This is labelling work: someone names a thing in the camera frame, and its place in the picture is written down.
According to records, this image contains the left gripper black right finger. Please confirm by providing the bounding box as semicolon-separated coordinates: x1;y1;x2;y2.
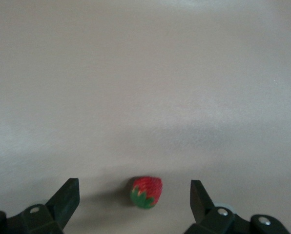
183;180;290;234

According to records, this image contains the brown table cloth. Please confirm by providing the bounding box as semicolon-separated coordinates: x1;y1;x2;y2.
0;0;291;234

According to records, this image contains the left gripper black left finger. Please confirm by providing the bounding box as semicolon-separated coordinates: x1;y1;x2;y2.
0;178;80;234

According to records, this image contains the red strawberry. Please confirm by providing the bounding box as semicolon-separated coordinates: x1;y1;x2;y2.
129;175;163;210

